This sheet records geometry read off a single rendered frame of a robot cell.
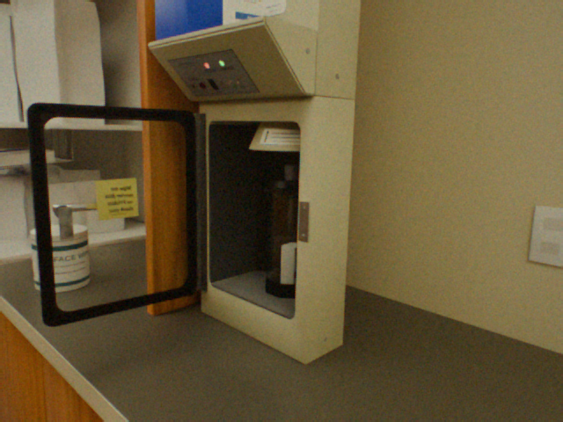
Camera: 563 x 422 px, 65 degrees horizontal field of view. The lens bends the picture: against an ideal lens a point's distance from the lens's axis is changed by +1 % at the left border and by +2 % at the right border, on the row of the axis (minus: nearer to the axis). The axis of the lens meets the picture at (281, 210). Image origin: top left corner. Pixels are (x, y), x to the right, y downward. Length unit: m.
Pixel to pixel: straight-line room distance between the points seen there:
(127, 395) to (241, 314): 0.28
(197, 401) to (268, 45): 0.55
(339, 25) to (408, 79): 0.39
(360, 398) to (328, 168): 0.38
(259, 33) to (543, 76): 0.58
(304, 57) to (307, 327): 0.45
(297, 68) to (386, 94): 0.49
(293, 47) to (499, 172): 0.55
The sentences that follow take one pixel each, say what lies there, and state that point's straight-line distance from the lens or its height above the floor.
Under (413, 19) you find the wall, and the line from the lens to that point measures 1.16.
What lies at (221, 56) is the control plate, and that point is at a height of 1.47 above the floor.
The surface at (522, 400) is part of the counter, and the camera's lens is 0.85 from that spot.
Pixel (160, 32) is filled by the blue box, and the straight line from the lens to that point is 0.89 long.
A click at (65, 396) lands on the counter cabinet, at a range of 1.07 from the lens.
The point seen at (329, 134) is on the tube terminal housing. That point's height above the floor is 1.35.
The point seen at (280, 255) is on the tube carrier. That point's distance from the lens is 0.89.
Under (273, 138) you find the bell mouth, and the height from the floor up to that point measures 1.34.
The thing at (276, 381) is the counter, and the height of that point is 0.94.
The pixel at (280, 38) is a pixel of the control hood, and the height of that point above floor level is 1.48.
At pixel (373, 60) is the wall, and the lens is 1.19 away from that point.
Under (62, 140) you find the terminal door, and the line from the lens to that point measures 0.86.
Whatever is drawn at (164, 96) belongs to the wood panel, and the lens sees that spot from 0.98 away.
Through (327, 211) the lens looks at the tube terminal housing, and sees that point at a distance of 0.77.
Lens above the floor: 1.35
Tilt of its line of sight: 10 degrees down
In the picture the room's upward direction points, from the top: 1 degrees clockwise
